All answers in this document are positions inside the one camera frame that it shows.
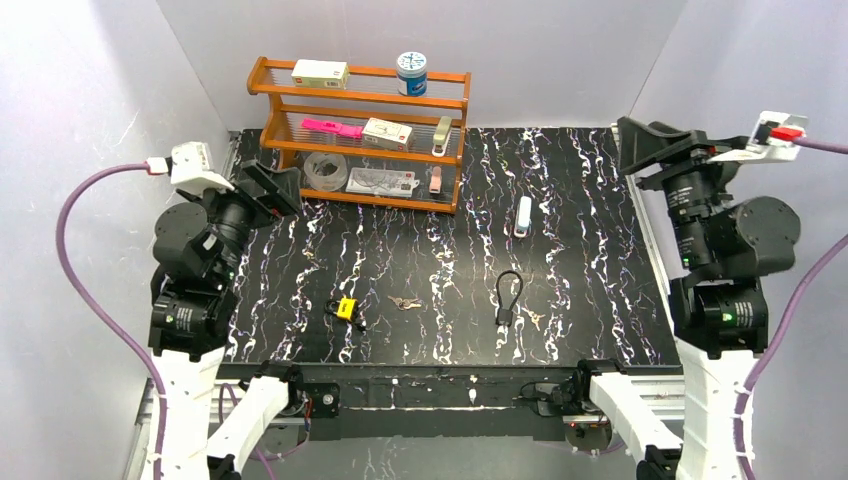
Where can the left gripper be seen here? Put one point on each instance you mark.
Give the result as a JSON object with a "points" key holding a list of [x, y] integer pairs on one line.
{"points": [[261, 196]]}

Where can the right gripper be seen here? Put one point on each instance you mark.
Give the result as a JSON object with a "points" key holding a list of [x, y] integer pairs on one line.
{"points": [[677, 161]]}

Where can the yellow padlock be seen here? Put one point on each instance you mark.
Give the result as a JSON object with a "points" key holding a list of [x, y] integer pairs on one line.
{"points": [[347, 310]]}

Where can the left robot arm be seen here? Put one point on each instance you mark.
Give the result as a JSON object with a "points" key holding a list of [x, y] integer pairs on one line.
{"points": [[199, 245]]}

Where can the clear tape roll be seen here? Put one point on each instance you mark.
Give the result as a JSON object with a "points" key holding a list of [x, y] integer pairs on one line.
{"points": [[326, 171]]}

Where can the pink flat tool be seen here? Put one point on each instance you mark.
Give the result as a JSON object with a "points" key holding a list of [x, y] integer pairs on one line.
{"points": [[334, 128]]}

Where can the flat packaged card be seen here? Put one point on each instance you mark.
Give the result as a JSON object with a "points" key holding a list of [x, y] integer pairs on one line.
{"points": [[382, 182]]}

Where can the wooden three-tier shelf rack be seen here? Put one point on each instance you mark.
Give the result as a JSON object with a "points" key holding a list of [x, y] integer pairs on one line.
{"points": [[371, 92]]}

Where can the white box middle shelf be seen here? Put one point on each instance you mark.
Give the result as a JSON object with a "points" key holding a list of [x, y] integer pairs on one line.
{"points": [[379, 133]]}

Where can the white box shelf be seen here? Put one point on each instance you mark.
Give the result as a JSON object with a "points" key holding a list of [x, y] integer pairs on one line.
{"points": [[320, 74], [379, 133]]}

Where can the white box top shelf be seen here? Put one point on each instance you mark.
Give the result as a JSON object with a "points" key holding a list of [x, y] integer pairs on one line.
{"points": [[320, 74]]}

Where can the white blue stapler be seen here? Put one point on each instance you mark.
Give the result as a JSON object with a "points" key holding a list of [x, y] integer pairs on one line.
{"points": [[522, 223]]}

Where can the beige small stapler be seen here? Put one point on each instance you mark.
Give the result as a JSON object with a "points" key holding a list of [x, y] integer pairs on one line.
{"points": [[441, 137]]}

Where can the blue round jar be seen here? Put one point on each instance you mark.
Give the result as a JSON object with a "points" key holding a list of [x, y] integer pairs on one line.
{"points": [[411, 73]]}

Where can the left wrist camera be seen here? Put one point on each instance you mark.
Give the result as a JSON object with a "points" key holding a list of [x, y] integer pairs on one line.
{"points": [[192, 172]]}

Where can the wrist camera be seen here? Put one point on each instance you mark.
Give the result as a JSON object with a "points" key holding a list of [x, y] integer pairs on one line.
{"points": [[771, 141], [192, 172]]}

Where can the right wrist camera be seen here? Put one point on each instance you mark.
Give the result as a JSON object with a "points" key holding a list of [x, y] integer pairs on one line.
{"points": [[771, 141]]}

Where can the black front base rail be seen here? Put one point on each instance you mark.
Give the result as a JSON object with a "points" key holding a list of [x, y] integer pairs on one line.
{"points": [[369, 401]]}

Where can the black cable loop lock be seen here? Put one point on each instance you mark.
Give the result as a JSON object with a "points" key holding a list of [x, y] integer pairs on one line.
{"points": [[509, 287]]}

